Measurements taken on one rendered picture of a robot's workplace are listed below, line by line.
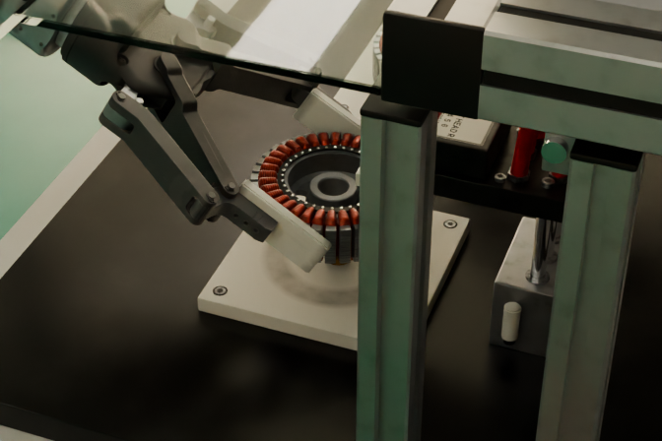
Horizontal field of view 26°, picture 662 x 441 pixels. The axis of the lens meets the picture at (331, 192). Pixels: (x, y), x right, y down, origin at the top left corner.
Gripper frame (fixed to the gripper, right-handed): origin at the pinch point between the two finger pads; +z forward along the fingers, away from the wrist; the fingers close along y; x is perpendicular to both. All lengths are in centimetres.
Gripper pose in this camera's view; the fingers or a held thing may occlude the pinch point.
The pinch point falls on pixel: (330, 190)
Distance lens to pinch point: 97.6
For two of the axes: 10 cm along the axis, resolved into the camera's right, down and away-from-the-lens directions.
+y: -3.7, 5.6, -7.4
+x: 4.7, -5.8, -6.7
